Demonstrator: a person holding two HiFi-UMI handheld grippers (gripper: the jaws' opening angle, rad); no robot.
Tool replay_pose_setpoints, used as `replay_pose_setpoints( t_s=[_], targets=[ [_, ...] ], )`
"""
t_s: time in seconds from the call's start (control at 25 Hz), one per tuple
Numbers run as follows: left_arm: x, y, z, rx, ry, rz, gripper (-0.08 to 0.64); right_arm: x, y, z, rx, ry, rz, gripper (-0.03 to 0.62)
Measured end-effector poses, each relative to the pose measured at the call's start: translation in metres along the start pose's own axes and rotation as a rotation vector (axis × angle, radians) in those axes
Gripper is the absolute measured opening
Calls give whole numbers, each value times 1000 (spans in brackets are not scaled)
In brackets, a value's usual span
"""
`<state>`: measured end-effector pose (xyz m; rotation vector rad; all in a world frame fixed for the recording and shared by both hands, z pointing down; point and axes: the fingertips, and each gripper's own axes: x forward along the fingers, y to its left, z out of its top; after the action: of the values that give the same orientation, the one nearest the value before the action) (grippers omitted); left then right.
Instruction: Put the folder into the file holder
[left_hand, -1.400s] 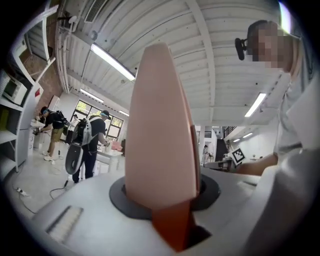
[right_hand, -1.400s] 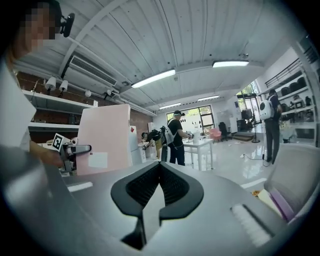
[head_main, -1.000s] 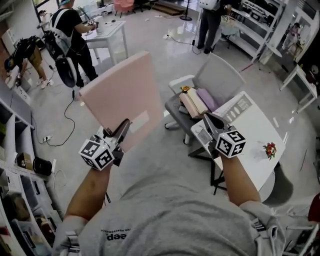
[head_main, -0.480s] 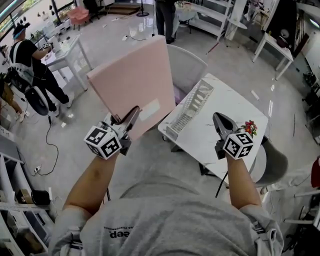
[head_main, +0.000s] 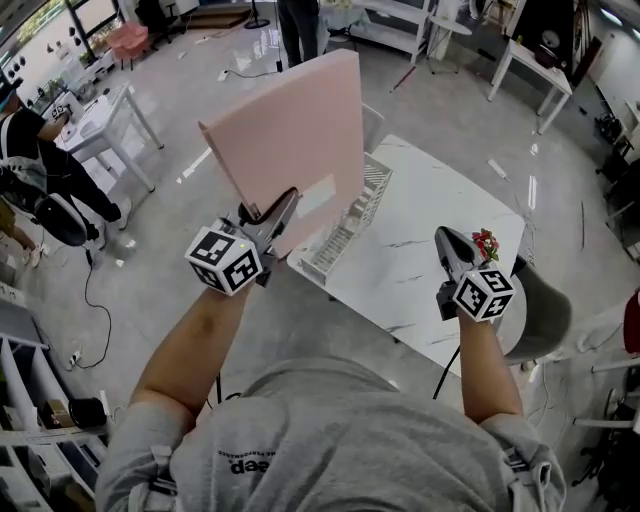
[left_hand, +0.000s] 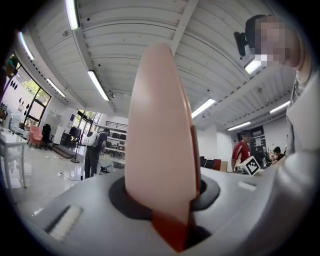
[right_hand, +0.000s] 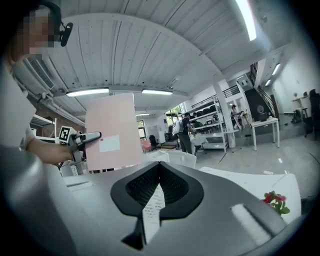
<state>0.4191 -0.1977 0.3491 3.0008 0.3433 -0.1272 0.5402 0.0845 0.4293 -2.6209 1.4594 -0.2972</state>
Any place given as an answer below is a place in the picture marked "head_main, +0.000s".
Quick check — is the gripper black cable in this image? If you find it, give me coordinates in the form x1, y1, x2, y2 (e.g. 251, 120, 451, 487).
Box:
214, 369, 241, 406
432, 343, 462, 401

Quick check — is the white metal frame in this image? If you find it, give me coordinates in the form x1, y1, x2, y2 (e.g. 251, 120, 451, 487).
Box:
574, 359, 640, 431

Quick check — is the pink armchair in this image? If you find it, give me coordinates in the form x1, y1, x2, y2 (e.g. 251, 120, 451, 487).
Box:
106, 22, 151, 69

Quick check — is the small potted red flower plant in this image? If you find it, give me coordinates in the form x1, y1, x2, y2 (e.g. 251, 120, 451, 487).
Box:
472, 228, 501, 264

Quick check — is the pink folder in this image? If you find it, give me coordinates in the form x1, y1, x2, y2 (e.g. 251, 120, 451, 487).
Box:
198, 48, 364, 261

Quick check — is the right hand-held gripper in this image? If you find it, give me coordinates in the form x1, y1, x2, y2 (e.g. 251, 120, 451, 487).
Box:
433, 226, 516, 324

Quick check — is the person's right forearm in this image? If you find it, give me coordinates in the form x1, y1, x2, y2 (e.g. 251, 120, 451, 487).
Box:
457, 312, 524, 421

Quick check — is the white metal shelf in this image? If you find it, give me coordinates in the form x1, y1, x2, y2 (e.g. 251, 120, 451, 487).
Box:
319, 0, 437, 65

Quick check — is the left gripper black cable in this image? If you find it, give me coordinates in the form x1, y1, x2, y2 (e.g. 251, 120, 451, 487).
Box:
214, 369, 241, 406

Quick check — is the black fan stand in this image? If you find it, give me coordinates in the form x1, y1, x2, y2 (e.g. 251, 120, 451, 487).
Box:
243, 0, 275, 30

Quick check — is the white mesh office chair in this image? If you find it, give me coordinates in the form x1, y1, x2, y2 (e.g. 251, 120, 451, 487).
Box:
360, 102, 387, 154

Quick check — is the black office chair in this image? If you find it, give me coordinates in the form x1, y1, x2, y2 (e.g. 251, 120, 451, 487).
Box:
133, 0, 180, 46

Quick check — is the black floor cable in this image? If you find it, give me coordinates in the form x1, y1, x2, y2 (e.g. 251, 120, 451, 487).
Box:
227, 57, 285, 80
79, 247, 114, 371

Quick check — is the brown wooden platform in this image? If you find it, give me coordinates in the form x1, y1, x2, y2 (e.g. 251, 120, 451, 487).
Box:
182, 4, 251, 30

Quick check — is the red stick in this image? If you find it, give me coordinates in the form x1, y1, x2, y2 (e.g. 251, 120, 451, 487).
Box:
389, 64, 419, 95

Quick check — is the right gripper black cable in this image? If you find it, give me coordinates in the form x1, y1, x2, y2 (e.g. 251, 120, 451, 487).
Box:
432, 343, 462, 401

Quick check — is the grey shell chair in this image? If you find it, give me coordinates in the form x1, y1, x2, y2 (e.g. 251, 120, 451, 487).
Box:
502, 253, 574, 362

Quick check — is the person's grey t-shirt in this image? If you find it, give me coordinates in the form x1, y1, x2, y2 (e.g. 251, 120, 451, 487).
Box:
94, 357, 569, 512

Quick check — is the white rectangular table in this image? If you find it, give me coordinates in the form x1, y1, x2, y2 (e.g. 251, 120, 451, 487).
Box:
486, 38, 575, 135

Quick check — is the person's left forearm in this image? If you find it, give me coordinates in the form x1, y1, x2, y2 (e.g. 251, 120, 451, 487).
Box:
130, 287, 254, 419

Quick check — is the white round side table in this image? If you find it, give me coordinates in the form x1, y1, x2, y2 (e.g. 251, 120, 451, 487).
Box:
425, 12, 474, 76

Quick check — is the white file rack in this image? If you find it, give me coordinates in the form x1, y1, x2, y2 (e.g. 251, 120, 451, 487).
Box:
298, 152, 394, 287

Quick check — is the white square table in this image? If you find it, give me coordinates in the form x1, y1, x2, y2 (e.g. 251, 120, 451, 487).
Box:
49, 82, 165, 195

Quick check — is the red printed jersey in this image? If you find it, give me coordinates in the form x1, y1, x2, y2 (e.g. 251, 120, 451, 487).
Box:
623, 289, 640, 356

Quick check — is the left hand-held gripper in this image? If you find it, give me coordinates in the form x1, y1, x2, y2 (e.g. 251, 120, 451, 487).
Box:
183, 186, 302, 297

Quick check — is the black cylinder device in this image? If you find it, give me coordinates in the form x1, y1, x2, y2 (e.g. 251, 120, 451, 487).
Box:
67, 397, 109, 431

